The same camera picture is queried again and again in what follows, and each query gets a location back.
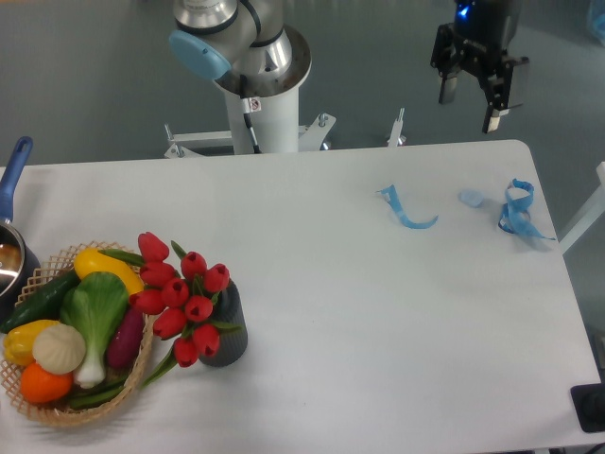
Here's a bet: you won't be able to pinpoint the yellow squash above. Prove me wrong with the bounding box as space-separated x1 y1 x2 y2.
74 248 144 295

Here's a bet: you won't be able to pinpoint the blue tangled ribbon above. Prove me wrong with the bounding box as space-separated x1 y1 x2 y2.
497 179 555 240

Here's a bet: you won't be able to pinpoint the woven wicker basket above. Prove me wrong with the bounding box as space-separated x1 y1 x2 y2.
1 240 154 428

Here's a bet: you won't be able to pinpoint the yellow bell pepper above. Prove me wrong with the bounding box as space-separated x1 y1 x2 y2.
3 320 60 367

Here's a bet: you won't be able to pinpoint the blue curled ribbon strip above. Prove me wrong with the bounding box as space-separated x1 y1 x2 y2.
376 184 439 230

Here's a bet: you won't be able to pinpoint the purple eggplant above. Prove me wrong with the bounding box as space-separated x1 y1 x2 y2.
106 308 145 369

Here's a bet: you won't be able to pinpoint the cream steamed bun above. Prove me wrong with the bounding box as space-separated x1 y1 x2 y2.
32 323 86 375

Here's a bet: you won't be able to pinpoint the orange fruit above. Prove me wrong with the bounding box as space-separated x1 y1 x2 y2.
20 362 74 404

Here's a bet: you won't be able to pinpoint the dark green cucumber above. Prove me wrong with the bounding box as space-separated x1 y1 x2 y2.
1 270 80 334

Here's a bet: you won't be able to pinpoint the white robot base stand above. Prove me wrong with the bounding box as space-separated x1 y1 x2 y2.
164 87 337 159

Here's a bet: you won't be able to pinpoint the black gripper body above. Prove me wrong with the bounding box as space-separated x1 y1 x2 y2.
431 0 529 80

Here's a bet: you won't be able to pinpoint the green bok choy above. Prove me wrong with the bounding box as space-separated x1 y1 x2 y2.
60 271 129 389

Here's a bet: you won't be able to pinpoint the blue handled saucepan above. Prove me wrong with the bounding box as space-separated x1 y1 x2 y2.
1 136 40 322

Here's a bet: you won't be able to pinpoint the red tulip bouquet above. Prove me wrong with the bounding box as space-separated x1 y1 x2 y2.
130 232 233 386

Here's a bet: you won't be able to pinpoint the white frame bar right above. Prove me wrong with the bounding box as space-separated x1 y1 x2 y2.
559 162 604 254

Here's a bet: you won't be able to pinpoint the green bean pods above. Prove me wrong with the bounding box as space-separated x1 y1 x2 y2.
67 377 126 410

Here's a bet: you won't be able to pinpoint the dark grey ribbed vase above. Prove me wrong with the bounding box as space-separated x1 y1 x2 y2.
199 281 248 367

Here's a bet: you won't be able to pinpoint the black device at table edge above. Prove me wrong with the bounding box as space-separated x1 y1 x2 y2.
570 383 605 433

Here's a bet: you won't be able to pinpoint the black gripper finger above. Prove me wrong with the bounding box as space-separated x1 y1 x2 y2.
479 63 523 133
439 71 458 104

